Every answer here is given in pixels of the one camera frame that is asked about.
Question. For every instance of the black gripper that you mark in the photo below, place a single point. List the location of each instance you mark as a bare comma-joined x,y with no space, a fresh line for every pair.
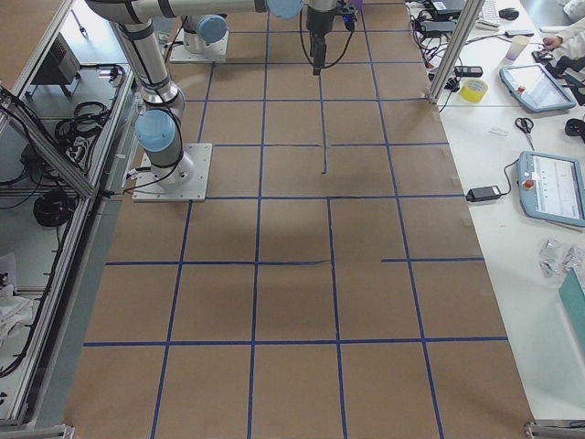
316,20

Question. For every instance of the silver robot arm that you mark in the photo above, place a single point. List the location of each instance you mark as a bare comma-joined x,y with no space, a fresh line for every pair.
132,25
201,31

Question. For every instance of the person's hand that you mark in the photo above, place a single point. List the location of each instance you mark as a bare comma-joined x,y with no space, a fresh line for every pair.
552,42

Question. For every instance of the yellow tape roll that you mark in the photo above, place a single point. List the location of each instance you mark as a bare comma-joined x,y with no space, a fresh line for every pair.
473,90

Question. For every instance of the white computer mouse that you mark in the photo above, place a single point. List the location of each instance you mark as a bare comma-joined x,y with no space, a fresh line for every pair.
509,13

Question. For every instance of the white paper cup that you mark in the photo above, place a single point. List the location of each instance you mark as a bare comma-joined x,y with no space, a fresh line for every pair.
517,46

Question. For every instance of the blue teach pendant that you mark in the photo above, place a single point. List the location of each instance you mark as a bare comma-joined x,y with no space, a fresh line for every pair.
551,188
535,89

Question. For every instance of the black scissors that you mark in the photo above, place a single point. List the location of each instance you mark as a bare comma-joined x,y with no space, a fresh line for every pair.
526,125

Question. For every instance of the black power supply brick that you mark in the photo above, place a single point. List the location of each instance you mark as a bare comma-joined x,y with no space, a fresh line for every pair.
481,194

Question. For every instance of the teal box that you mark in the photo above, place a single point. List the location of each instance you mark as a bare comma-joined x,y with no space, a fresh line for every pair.
572,297

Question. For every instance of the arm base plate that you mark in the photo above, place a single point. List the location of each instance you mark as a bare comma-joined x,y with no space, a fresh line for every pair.
188,181
214,53

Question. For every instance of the aluminium frame post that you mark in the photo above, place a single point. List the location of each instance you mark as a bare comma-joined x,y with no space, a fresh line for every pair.
460,34

